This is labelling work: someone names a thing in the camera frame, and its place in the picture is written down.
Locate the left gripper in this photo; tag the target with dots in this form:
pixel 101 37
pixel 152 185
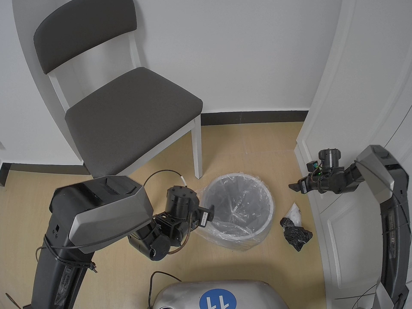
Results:
pixel 204 217

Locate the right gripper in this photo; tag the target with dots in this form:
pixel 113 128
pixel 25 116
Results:
pixel 309 184

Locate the clear plastic bag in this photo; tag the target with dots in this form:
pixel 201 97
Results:
pixel 206 233

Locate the clear printed wrapper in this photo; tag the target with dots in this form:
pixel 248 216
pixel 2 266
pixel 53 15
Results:
pixel 295 212

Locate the black plastic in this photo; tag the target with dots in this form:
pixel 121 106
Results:
pixel 297 235

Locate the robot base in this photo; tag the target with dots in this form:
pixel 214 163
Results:
pixel 193 293

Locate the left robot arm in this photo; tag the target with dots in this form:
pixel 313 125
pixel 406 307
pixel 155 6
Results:
pixel 96 211

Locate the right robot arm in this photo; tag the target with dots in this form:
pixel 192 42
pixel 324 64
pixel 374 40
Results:
pixel 376 172

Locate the white trash bin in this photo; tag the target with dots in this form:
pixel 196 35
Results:
pixel 257 233

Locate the white wardrobe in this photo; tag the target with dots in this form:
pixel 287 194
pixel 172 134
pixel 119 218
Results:
pixel 360 76

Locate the grey padded white chair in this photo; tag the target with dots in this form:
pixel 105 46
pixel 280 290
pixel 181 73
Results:
pixel 128 117

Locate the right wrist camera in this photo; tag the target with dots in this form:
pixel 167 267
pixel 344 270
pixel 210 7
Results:
pixel 313 166

